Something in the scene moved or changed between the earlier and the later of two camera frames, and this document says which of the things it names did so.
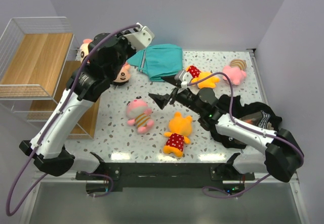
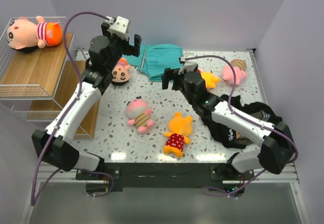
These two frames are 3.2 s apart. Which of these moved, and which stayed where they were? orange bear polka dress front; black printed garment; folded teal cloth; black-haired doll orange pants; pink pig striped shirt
Moved: black-haired doll orange pants
Stayed: pink pig striped shirt; orange bear polka dress front; black printed garment; folded teal cloth
